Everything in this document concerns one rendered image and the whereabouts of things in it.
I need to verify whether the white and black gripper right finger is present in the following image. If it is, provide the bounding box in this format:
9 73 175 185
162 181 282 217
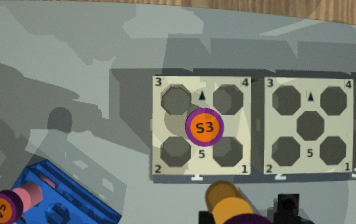
273 209 304 224

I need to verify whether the grey bench mat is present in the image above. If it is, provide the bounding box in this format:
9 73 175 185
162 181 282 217
0 0 356 224

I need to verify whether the blue tube rack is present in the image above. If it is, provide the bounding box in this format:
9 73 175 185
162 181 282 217
11 159 122 224

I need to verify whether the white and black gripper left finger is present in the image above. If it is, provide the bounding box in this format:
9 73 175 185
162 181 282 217
198 211 216 224

